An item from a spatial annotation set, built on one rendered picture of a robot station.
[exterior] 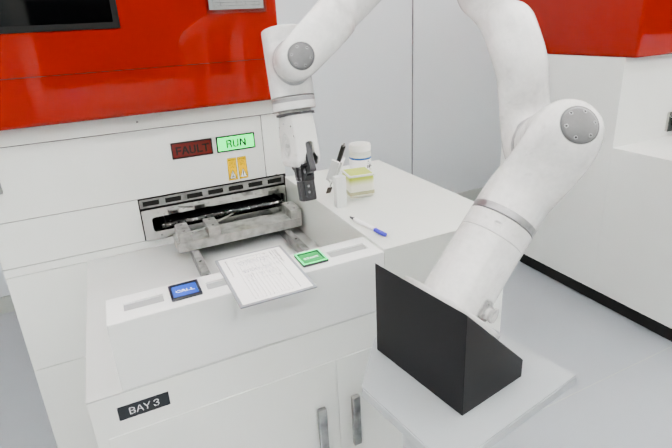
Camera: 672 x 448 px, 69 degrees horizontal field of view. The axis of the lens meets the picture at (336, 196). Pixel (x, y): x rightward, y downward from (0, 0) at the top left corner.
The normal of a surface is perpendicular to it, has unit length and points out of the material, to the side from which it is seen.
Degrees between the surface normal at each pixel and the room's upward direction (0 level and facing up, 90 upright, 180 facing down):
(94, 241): 90
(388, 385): 0
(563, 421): 0
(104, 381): 0
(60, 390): 90
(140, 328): 90
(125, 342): 90
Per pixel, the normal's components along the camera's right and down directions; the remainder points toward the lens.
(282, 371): 0.43, 0.29
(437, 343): -0.82, 0.23
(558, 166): -0.22, 0.44
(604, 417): -0.05, -0.94
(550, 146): -0.40, 0.29
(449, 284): -0.48, -0.44
